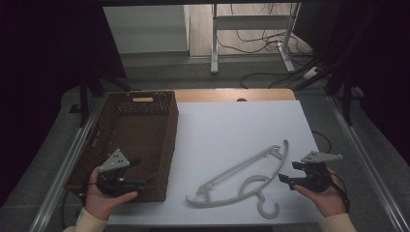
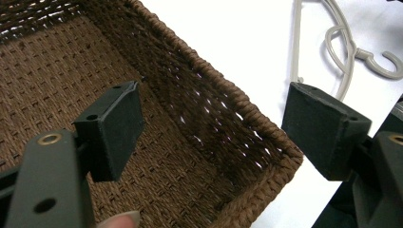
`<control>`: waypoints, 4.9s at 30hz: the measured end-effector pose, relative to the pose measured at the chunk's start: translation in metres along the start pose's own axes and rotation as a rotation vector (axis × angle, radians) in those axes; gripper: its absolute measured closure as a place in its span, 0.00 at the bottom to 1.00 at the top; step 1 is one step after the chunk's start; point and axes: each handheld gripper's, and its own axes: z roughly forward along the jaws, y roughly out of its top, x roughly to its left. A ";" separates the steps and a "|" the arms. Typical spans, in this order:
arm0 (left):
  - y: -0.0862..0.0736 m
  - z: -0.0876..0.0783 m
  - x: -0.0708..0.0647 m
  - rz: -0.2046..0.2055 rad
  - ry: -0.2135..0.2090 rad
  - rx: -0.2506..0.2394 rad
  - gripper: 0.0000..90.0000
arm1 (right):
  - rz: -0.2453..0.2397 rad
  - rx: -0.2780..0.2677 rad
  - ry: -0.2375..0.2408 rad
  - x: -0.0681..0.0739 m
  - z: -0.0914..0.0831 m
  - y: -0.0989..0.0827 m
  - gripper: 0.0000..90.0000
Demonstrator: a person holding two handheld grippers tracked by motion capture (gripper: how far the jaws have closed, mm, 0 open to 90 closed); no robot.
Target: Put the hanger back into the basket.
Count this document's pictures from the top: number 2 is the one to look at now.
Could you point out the brown woven basket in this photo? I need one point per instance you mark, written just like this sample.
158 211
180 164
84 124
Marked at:
177 110

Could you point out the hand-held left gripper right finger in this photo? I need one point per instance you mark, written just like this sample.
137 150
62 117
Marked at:
326 133

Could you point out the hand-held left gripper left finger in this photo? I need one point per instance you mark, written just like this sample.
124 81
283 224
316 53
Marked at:
63 164

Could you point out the beige plastic clothes hanger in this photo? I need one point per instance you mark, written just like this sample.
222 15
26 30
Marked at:
348 53

